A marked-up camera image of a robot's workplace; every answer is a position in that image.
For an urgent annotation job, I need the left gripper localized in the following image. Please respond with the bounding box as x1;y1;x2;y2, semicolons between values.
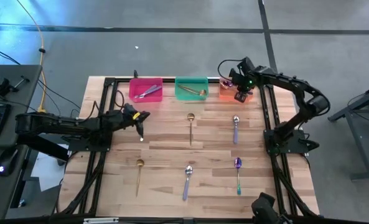
121;104;151;142

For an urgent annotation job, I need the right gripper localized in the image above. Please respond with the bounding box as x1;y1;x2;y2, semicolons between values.
233;57;256;103

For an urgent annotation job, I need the gold spoon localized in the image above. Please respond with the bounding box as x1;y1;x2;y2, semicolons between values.
187;113;195;146
177;84;207;96
135;159;145;197

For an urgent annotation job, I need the silver spoon lilac handle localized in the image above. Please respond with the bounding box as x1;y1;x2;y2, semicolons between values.
232;114;240;145
137;86;162;100
182;165;194;202
134;84;159;99

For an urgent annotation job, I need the orange plastic bin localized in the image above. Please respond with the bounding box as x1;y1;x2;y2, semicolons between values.
218;77;254;103

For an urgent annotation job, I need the pink plastic bin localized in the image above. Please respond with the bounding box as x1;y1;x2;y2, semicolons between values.
128;77;164;103

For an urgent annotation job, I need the green plastic bin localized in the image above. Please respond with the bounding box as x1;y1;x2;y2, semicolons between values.
174;77;209;101

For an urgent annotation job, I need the black blurry device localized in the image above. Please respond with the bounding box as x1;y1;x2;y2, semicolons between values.
251;192;292;224

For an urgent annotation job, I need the black computer mouse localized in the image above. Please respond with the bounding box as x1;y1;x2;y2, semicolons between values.
0;147;19;177

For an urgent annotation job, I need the black clamp tool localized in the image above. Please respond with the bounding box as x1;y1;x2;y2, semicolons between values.
0;75;30;97

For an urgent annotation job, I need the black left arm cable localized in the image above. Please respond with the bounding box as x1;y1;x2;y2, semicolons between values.
114;90;126;109

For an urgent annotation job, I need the black aluminium table frame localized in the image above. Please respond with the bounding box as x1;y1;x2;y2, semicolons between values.
56;77;319;218

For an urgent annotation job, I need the black floor cable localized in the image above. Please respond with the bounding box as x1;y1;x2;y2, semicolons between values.
37;79;82;110

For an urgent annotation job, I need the silver metal bracket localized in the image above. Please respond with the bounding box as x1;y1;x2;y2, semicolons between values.
83;217;119;224

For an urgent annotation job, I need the black side table frame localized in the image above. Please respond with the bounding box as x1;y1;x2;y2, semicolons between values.
328;80;369;181

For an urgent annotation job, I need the yellow cable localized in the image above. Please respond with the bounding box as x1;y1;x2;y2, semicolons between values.
16;0;47;113

